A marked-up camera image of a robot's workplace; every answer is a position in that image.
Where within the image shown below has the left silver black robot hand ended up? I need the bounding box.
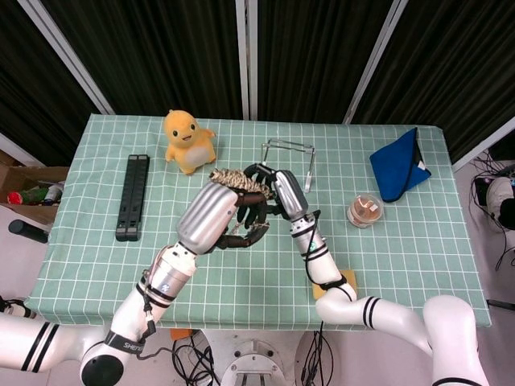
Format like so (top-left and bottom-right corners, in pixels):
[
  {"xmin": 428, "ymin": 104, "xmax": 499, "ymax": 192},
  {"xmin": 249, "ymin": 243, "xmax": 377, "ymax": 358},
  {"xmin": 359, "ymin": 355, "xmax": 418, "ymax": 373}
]
[{"xmin": 176, "ymin": 183, "xmax": 270, "ymax": 255}]

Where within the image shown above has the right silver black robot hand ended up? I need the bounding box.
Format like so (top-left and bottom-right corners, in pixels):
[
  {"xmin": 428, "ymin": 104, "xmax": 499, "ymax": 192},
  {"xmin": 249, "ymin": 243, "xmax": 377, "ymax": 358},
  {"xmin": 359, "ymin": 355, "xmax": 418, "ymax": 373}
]
[{"xmin": 243, "ymin": 162, "xmax": 311, "ymax": 221}]

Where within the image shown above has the braided tan speckled rope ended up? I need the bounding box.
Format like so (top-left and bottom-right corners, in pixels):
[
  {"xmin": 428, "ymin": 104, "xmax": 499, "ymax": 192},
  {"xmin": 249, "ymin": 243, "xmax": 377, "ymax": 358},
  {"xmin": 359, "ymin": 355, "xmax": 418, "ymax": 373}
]
[{"xmin": 208, "ymin": 167, "xmax": 275, "ymax": 242}]

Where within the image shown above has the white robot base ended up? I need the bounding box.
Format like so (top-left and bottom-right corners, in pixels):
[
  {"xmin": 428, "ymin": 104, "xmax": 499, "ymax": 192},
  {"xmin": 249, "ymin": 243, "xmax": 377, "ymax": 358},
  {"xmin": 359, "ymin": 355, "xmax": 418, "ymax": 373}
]
[{"xmin": 200, "ymin": 328, "xmax": 323, "ymax": 386}]

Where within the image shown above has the clear plastic jar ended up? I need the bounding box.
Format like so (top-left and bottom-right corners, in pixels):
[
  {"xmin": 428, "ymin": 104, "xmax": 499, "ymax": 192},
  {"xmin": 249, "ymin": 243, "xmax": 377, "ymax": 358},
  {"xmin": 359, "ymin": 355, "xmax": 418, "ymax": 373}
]
[{"xmin": 346, "ymin": 193, "xmax": 385, "ymax": 229}]

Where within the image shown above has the black folding stand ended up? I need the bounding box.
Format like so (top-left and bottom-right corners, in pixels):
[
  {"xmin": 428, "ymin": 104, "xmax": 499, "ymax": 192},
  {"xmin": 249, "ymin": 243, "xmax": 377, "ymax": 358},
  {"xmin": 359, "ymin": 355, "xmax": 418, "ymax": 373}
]
[{"xmin": 115, "ymin": 154, "xmax": 150, "ymax": 242}]

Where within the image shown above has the yellow plush dinosaur toy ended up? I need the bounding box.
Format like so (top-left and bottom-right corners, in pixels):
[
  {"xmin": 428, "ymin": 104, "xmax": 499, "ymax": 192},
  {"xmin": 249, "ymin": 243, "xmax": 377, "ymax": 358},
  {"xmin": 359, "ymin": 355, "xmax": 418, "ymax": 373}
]
[{"xmin": 163, "ymin": 109, "xmax": 217, "ymax": 176}]

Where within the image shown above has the yellow sponge with square hole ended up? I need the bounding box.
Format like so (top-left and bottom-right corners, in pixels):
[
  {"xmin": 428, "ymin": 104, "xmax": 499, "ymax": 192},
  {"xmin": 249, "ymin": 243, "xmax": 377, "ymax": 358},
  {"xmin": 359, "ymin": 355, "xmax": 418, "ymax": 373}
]
[{"xmin": 311, "ymin": 269, "xmax": 358, "ymax": 301}]

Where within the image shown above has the blue cloth pouch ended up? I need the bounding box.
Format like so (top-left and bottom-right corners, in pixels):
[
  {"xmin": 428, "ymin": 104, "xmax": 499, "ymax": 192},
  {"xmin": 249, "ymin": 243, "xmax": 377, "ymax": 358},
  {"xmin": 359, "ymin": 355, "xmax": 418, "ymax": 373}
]
[{"xmin": 369, "ymin": 126, "xmax": 432, "ymax": 203}]

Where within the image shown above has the green checkered tablecloth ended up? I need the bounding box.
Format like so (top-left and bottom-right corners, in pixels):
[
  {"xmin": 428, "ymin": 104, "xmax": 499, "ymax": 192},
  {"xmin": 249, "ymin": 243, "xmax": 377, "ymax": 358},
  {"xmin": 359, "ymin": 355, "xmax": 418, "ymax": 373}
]
[{"xmin": 24, "ymin": 113, "xmax": 492, "ymax": 329}]

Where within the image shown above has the black curtain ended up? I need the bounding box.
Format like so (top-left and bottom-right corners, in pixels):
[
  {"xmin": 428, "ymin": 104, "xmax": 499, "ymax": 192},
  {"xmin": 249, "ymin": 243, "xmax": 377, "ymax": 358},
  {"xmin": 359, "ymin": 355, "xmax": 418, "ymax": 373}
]
[{"xmin": 0, "ymin": 0, "xmax": 515, "ymax": 166}]

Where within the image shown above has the brown cardboard box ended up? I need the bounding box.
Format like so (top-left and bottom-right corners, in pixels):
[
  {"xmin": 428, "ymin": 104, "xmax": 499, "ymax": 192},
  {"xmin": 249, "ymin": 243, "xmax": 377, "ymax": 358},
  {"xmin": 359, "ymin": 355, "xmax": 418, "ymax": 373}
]
[{"xmin": 0, "ymin": 149, "xmax": 70, "ymax": 226}]

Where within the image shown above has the black cylinder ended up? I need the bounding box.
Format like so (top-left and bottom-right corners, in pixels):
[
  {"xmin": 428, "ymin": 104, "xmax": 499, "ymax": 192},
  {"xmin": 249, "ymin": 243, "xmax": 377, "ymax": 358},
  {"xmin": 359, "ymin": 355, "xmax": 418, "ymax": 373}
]
[{"xmin": 8, "ymin": 220, "xmax": 49, "ymax": 244}]

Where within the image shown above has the white round object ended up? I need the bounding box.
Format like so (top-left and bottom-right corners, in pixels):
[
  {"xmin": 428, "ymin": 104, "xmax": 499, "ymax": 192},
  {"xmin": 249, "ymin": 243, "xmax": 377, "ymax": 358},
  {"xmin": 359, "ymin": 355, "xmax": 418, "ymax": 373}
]
[{"xmin": 484, "ymin": 176, "xmax": 515, "ymax": 230}]

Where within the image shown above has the metal wire stand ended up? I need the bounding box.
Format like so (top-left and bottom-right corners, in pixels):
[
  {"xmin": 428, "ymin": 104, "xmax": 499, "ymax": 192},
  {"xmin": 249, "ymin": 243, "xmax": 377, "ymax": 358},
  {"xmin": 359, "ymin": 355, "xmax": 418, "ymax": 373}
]
[{"xmin": 260, "ymin": 138, "xmax": 315, "ymax": 194}]

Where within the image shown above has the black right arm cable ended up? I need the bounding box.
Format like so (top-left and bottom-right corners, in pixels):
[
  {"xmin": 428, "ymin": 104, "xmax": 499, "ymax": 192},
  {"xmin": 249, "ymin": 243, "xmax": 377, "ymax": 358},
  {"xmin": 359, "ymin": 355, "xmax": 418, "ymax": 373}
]
[{"xmin": 299, "ymin": 208, "xmax": 352, "ymax": 293}]

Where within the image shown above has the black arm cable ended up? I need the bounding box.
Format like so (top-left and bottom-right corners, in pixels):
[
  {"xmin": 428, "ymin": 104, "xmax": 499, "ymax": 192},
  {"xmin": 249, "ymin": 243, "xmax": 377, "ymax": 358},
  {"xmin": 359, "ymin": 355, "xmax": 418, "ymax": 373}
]
[
  {"xmin": 136, "ymin": 268, "xmax": 180, "ymax": 361},
  {"xmin": 299, "ymin": 208, "xmax": 352, "ymax": 293}
]

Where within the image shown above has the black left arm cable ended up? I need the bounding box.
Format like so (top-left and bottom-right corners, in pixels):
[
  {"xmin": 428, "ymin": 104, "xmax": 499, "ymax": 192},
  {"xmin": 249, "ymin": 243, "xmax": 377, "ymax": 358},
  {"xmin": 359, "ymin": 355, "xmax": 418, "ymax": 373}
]
[{"xmin": 136, "ymin": 268, "xmax": 180, "ymax": 361}]

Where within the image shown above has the white frame post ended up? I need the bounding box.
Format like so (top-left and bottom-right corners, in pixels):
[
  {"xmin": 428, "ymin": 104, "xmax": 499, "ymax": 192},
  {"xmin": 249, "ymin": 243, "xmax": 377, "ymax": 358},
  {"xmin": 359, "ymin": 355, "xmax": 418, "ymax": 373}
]
[
  {"xmin": 344, "ymin": 0, "xmax": 410, "ymax": 124},
  {"xmin": 18, "ymin": 0, "xmax": 116, "ymax": 116},
  {"xmin": 235, "ymin": 0, "xmax": 249, "ymax": 120},
  {"xmin": 245, "ymin": 0, "xmax": 259, "ymax": 120},
  {"xmin": 450, "ymin": 116, "xmax": 515, "ymax": 173},
  {"xmin": 0, "ymin": 132, "xmax": 46, "ymax": 168}
]

